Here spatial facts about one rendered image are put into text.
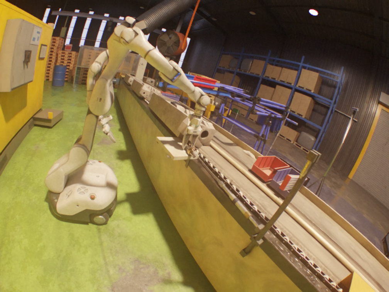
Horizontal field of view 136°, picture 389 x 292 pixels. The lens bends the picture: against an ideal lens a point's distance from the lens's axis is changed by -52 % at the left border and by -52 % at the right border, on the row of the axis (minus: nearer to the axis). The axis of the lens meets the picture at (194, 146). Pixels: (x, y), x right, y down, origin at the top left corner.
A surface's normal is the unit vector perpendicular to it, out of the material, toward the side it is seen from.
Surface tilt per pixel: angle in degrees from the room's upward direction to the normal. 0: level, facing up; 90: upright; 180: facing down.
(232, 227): 90
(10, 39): 90
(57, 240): 0
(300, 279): 90
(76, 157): 90
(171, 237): 0
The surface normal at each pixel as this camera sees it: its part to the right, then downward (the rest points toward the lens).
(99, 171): 0.41, 0.19
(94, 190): 0.29, -0.88
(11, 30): 0.49, 0.47
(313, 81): -0.82, -0.04
